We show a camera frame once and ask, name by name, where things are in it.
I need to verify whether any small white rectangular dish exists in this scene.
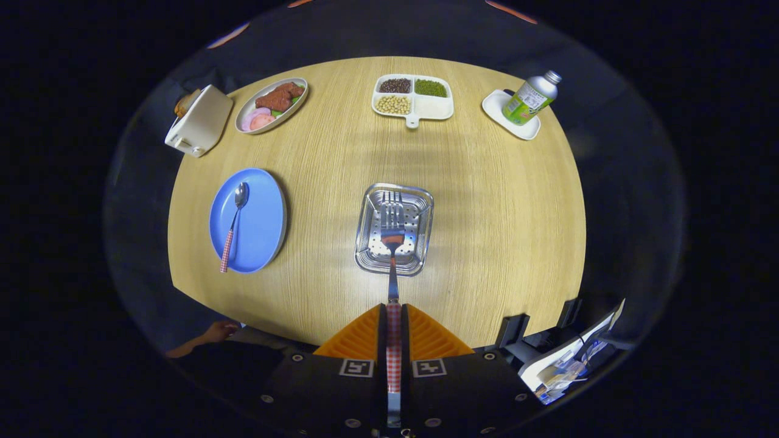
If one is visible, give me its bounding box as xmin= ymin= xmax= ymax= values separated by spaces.
xmin=482 ymin=89 xmax=542 ymax=141

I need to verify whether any pile of yellow soybeans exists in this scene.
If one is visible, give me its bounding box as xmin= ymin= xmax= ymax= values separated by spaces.
xmin=376 ymin=95 xmax=412 ymax=115

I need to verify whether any blue round plate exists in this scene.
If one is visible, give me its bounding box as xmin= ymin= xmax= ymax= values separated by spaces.
xmin=209 ymin=168 xmax=288 ymax=274

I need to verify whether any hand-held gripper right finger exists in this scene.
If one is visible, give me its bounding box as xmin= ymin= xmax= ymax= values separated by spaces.
xmin=400 ymin=303 xmax=542 ymax=436

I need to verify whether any green label metal bottle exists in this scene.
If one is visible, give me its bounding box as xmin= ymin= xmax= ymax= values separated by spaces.
xmin=502 ymin=69 xmax=562 ymax=126

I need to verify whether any white oval plate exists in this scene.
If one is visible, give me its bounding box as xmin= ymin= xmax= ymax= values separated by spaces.
xmin=235 ymin=77 xmax=309 ymax=134

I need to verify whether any green lettuce leaf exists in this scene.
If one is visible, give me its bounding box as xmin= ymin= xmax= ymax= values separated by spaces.
xmin=271 ymin=94 xmax=303 ymax=117

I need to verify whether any perforated metal tray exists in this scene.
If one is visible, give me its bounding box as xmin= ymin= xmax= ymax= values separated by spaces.
xmin=354 ymin=183 xmax=435 ymax=277

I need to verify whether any white toaster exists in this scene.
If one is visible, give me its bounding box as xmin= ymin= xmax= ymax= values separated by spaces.
xmin=164 ymin=85 xmax=234 ymax=158

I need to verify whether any white divided dish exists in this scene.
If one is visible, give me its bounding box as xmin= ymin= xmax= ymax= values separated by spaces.
xmin=372 ymin=74 xmax=455 ymax=129

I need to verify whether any spoon with red checkered handle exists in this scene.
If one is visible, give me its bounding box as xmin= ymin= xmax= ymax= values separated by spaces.
xmin=220 ymin=182 xmax=249 ymax=273

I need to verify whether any brown meat piece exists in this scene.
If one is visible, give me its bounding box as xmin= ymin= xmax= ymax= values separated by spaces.
xmin=254 ymin=82 xmax=305 ymax=113

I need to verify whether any fork with red checkered handle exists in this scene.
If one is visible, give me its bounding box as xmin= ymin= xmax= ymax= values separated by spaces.
xmin=379 ymin=190 xmax=407 ymax=426

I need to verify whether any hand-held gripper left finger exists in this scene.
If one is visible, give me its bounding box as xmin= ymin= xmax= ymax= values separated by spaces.
xmin=259 ymin=303 xmax=390 ymax=436

